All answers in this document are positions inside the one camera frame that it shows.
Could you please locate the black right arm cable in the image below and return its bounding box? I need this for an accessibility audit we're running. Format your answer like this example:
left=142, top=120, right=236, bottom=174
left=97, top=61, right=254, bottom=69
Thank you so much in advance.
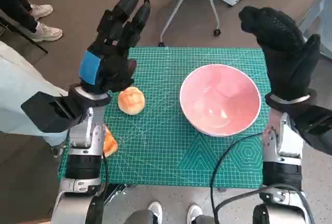
left=209, top=131, right=311, bottom=224

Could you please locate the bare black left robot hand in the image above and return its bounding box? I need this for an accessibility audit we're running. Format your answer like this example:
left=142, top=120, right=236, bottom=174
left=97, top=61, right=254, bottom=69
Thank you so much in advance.
left=78, top=0, right=151, bottom=94

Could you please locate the black metal table rail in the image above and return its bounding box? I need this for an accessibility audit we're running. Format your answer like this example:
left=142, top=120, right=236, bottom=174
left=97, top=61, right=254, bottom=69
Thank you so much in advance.
left=105, top=182, right=138, bottom=206

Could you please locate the person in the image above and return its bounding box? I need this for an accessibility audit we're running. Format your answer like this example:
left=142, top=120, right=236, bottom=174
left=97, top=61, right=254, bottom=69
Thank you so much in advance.
left=0, top=39, right=70, bottom=157
left=124, top=201, right=216, bottom=224
left=0, top=0, right=63, bottom=43

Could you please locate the round toy bread bun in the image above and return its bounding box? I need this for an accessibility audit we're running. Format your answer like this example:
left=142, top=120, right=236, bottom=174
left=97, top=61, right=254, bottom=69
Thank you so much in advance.
left=117, top=86, right=146, bottom=116

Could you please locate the pink bowl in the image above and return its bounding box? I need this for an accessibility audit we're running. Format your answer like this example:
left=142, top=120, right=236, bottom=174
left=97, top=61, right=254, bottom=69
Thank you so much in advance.
left=179, top=64, right=262, bottom=138

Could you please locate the green cutting mat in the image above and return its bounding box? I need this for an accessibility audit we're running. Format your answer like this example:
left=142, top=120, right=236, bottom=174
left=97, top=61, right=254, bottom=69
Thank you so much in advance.
left=58, top=47, right=272, bottom=189

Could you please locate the white mesh chair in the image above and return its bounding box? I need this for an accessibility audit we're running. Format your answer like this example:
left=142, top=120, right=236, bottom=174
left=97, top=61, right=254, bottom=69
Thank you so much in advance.
left=298, top=0, right=332, bottom=59

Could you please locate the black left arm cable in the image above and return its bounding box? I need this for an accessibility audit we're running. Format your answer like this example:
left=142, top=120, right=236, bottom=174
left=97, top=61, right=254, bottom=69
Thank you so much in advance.
left=100, top=153, right=109, bottom=224

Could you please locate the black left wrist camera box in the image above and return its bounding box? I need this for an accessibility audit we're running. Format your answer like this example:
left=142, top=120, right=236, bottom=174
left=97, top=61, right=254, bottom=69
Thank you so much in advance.
left=20, top=91, right=86, bottom=134

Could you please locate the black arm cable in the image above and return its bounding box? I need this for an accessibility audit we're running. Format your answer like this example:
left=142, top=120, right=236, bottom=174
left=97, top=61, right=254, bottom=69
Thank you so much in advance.
left=209, top=131, right=311, bottom=224
left=100, top=153, right=109, bottom=224

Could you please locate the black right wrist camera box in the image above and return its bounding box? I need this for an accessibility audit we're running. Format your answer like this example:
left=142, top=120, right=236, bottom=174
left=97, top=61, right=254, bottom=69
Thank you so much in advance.
left=293, top=104, right=332, bottom=155

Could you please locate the black stand leg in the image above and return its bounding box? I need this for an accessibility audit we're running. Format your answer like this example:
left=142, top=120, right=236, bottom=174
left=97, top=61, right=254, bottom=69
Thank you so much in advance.
left=0, top=8, right=49, bottom=53

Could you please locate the long twisted toy bread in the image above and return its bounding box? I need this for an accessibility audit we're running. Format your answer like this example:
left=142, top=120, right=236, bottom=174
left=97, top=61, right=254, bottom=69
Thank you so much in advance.
left=103, top=124, right=119, bottom=158

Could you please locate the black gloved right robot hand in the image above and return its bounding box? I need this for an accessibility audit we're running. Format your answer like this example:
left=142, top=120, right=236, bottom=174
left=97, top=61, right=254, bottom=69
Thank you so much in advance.
left=238, top=6, right=322, bottom=100

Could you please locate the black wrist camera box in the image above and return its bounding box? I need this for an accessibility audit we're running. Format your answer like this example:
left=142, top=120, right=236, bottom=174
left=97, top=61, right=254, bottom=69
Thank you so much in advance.
left=20, top=91, right=86, bottom=134
left=293, top=104, right=332, bottom=155

